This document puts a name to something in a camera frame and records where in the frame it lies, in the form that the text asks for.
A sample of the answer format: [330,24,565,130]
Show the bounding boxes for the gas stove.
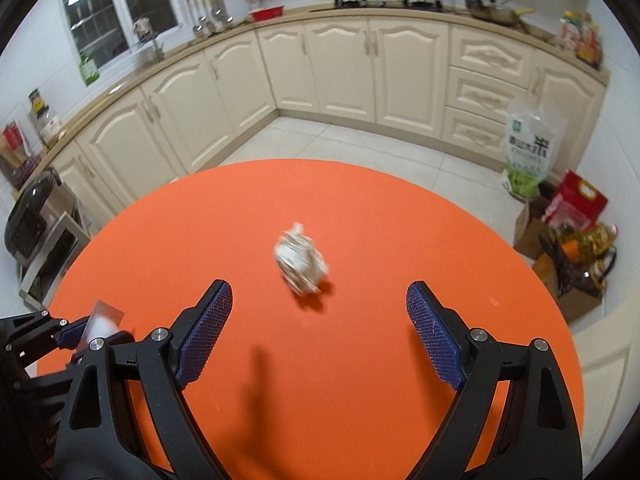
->
[332,0,443,11]

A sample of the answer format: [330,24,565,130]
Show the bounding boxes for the small candy ball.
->
[273,222,331,296]

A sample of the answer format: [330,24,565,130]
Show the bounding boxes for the hanging utensil rack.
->
[182,0,233,36]

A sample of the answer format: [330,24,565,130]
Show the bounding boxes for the black kitchen appliance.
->
[4,170,63,266]

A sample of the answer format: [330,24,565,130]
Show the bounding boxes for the clear rice bag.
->
[501,100,566,198]

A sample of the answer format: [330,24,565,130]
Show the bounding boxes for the clear plastic wrapper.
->
[82,300,126,348]

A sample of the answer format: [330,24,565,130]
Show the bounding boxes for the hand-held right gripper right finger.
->
[406,281,584,480]

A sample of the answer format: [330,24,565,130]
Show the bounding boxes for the round orange table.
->
[36,159,585,480]

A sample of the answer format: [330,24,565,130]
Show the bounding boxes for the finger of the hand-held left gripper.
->
[52,321,91,350]

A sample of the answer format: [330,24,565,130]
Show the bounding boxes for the green glass bottle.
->
[78,52,101,86]

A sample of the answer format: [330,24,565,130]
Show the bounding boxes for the red gift bag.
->
[542,170,608,231]

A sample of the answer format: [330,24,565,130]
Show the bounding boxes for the red chopstick holder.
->
[2,120,31,161]

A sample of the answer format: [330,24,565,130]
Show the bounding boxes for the cluster of condiment bottles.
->
[560,10,603,68]

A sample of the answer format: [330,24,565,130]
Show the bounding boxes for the steel wok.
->
[462,0,533,26]

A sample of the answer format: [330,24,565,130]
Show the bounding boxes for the glass sauce jar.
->
[37,107,63,146]

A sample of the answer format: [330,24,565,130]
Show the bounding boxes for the row of cream base cabinets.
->
[47,15,611,221]

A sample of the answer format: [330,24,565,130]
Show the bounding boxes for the kitchen window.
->
[59,0,181,68]

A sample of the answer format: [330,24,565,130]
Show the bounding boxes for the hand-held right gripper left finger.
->
[52,279,234,480]

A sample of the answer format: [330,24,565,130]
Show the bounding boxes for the white panel door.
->
[565,280,640,480]

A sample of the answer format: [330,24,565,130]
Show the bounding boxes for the cardboard box with oil bottles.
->
[515,200,618,321]

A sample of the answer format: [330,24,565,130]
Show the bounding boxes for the red plastic basin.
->
[250,4,286,22]

